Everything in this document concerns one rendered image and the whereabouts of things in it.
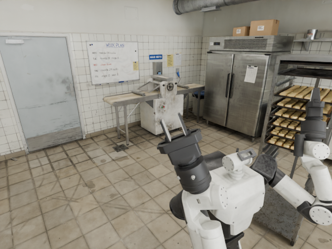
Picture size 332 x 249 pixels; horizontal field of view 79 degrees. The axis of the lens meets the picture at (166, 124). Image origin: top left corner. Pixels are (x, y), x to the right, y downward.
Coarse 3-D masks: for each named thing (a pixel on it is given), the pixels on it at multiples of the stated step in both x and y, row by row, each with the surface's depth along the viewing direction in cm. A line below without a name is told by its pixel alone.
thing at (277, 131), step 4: (276, 128) 194; (280, 128) 194; (284, 128) 195; (272, 132) 186; (276, 132) 185; (280, 132) 188; (284, 132) 185; (288, 132) 190; (292, 132) 185; (296, 132) 190; (284, 136) 182; (288, 136) 178; (292, 136) 181
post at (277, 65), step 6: (276, 60) 164; (276, 66) 165; (276, 72) 166; (276, 78) 168; (270, 90) 173; (270, 96) 175; (270, 102) 176; (270, 108) 178; (264, 120) 184; (264, 126) 185; (264, 132) 186; (264, 138) 189; (258, 150) 195
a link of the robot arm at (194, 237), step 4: (188, 228) 71; (192, 232) 69; (192, 236) 68; (196, 236) 67; (200, 236) 67; (192, 240) 68; (196, 240) 67; (200, 240) 66; (192, 244) 69; (196, 244) 66; (200, 244) 65; (196, 248) 66; (200, 248) 65
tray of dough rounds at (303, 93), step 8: (288, 88) 201; (296, 88) 199; (304, 88) 195; (312, 88) 195; (320, 88) 194; (328, 88) 193; (280, 96) 172; (288, 96) 168; (296, 96) 166; (304, 96) 172; (320, 96) 164; (328, 96) 164
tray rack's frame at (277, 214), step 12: (300, 60) 153; (312, 60) 148; (324, 60) 143; (276, 192) 257; (312, 192) 228; (264, 204) 238; (276, 204) 238; (288, 204) 238; (264, 216) 221; (276, 216) 221; (288, 216) 221; (276, 228) 206; (288, 228) 207
